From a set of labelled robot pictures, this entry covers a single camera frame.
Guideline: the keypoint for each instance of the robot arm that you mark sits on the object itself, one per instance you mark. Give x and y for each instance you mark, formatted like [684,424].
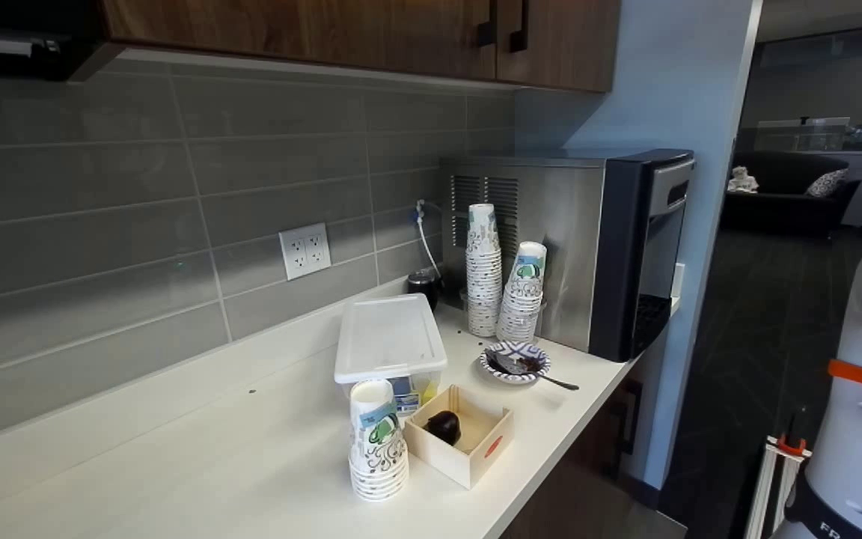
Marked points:
[861,449]

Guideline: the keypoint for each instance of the open wooden box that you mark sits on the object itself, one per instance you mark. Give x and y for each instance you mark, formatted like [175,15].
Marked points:
[468,460]

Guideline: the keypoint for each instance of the dark base cabinet door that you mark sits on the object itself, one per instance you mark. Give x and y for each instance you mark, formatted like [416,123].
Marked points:
[573,479]

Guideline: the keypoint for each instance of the narrow wooden cabinet door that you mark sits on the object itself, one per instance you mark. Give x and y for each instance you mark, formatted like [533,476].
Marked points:
[573,41]

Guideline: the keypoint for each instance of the wide wooden cabinet door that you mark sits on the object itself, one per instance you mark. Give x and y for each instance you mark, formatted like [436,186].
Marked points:
[289,26]

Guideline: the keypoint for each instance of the black mug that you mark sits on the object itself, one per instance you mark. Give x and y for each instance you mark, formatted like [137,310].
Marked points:
[423,288]

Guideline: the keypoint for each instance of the tall stack of paper cups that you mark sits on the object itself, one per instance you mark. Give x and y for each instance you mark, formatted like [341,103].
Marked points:
[483,277]

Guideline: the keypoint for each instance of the clear plastic box white lid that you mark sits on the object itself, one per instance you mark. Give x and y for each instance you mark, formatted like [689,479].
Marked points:
[390,337]

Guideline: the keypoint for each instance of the leaning stack of paper cups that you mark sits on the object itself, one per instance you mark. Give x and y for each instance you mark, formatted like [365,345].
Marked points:
[522,299]

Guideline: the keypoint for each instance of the patterned paper plate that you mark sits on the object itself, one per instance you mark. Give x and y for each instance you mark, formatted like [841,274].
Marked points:
[509,370]

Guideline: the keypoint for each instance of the steel and black ice dispenser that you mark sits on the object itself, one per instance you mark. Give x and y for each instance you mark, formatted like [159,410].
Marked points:
[573,247]

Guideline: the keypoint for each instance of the dark round object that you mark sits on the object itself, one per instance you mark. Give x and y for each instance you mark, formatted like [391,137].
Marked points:
[444,427]

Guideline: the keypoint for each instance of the dark spoon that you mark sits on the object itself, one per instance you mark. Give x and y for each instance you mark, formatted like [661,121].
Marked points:
[551,379]

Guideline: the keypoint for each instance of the short stack of paper cups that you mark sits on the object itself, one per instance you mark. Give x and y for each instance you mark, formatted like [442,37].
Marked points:
[377,449]

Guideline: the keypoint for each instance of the white plush toy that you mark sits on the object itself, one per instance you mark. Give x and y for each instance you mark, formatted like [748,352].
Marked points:
[742,181]

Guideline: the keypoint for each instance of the black sofa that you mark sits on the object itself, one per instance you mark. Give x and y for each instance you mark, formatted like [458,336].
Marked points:
[775,206]

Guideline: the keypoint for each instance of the white stand with orange clamp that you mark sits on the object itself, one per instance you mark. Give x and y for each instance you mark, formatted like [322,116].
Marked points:
[768,486]

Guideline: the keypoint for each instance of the patterned cushion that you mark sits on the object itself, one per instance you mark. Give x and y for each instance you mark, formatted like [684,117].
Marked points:
[826,183]

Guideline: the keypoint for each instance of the black range hood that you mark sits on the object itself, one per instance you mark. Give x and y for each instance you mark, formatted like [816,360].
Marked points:
[19,56]

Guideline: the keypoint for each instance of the white wall socket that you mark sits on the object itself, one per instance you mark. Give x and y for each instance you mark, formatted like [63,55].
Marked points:
[305,251]

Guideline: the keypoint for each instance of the wooden wall cabinet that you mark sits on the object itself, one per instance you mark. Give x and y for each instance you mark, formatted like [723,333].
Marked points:
[371,30]

